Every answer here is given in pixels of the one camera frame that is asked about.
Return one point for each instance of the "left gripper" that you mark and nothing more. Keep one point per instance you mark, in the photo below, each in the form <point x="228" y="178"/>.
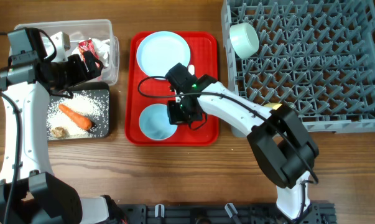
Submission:
<point x="81" y="72"/>

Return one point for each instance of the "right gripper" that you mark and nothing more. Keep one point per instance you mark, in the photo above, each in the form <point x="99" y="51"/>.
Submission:
<point x="174" y="117"/>

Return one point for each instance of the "white rice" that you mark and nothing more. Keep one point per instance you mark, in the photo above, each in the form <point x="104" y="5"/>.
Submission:
<point x="90" y="107"/>

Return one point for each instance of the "light blue bowl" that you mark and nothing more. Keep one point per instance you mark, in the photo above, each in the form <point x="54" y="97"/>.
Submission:
<point x="154" y="123"/>

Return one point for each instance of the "red snack wrapper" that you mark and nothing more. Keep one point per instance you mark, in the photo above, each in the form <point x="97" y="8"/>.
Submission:
<point x="87" y="46"/>

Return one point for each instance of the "orange carrot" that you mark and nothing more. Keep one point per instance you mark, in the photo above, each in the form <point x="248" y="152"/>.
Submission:
<point x="81" y="121"/>

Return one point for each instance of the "white plastic spoon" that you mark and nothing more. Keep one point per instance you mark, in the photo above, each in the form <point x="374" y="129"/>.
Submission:
<point x="191" y="69"/>

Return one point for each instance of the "brown food scrap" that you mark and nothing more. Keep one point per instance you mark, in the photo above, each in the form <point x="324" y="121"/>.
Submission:
<point x="59" y="132"/>

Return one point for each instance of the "light blue plate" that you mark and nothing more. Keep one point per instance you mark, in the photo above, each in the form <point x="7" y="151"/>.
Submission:
<point x="160" y="51"/>

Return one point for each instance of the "yellow plastic cup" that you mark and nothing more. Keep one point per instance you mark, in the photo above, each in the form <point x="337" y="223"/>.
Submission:
<point x="273" y="106"/>

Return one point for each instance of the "green bowl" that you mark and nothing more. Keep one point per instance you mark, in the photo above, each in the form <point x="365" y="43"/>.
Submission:
<point x="244" y="40"/>

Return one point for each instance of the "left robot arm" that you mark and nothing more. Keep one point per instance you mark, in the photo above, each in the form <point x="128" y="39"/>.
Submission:
<point x="29" y="191"/>

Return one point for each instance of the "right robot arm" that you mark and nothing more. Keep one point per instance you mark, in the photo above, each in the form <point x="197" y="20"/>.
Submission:
<point x="281" y="144"/>

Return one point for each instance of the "grey dishwasher rack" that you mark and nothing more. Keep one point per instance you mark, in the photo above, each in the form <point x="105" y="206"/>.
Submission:
<point x="318" y="57"/>

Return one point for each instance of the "black tray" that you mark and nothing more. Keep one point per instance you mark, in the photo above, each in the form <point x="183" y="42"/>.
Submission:
<point x="103" y="109"/>

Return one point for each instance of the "clear plastic bin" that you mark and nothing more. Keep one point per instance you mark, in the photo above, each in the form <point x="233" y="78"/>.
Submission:
<point x="83" y="30"/>

